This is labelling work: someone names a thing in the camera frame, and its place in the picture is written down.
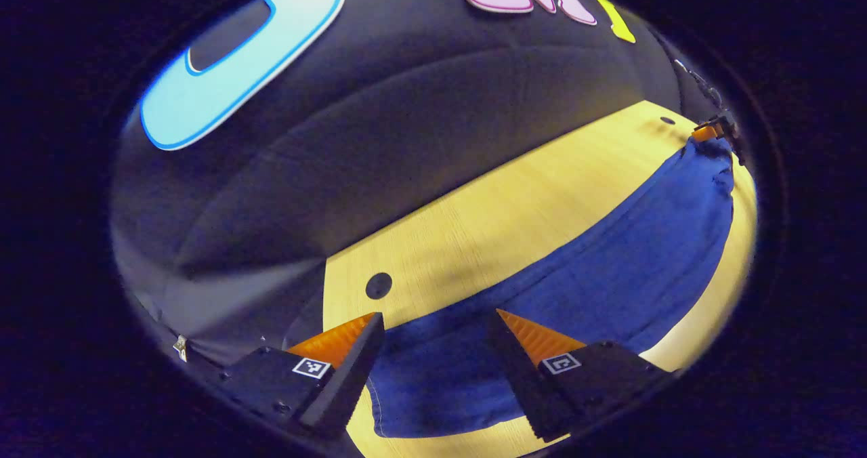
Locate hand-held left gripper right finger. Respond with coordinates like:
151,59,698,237
486,308,673,444

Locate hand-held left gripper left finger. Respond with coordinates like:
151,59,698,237
219,311,387,440

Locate blue denim jeans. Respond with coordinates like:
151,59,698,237
366,136,736,440

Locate black backdrop cloth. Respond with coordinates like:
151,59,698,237
110,0,740,372

